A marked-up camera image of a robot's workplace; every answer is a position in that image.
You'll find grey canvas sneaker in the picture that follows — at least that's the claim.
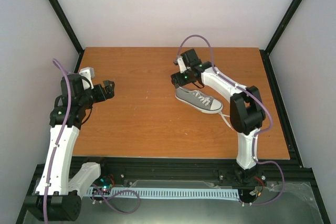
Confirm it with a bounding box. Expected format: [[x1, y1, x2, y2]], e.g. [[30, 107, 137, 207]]
[[175, 87, 223, 114]]

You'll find white shoelace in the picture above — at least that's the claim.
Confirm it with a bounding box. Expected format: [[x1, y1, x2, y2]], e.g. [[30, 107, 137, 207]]
[[218, 111, 234, 131]]

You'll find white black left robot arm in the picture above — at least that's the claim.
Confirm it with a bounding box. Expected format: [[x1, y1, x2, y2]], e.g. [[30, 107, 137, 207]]
[[24, 68, 115, 223]]

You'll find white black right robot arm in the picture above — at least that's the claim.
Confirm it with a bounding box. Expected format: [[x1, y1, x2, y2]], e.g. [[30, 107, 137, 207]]
[[171, 57, 266, 184]]

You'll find small lit circuit board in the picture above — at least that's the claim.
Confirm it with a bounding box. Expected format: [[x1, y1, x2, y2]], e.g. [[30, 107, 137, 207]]
[[100, 177, 115, 191]]

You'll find clear plastic sheet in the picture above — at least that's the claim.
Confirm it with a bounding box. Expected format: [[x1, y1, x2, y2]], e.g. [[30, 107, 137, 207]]
[[266, 182, 313, 201]]

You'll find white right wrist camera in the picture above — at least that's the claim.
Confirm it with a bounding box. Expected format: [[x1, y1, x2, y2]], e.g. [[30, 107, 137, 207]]
[[173, 56, 186, 73]]

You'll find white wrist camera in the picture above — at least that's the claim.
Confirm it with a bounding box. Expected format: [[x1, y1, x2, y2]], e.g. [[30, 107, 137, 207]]
[[78, 67, 95, 90], [173, 56, 186, 73]]

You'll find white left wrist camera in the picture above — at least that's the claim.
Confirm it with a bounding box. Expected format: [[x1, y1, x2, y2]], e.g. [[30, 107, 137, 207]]
[[78, 67, 95, 90]]

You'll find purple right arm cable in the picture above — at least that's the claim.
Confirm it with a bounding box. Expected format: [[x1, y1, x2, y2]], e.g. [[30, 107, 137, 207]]
[[177, 35, 286, 206]]

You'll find light blue slotted cable duct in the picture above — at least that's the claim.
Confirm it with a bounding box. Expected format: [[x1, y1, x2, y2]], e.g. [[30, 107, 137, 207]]
[[99, 187, 239, 201]]

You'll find black left rear frame post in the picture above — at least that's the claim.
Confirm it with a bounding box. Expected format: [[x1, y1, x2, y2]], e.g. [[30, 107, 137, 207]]
[[33, 0, 85, 54]]

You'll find black frame post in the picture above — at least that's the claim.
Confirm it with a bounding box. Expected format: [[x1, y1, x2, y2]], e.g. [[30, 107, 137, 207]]
[[33, 0, 85, 54], [265, 0, 303, 57]]

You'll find black front frame rail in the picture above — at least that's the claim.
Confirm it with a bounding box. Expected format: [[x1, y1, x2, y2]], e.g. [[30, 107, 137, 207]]
[[69, 157, 317, 188]]

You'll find black right table rail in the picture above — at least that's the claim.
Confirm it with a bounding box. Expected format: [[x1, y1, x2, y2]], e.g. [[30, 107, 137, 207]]
[[259, 49, 303, 167]]

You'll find black right rear frame post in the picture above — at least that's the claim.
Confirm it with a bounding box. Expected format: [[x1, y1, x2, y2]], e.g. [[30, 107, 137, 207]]
[[265, 0, 303, 57]]

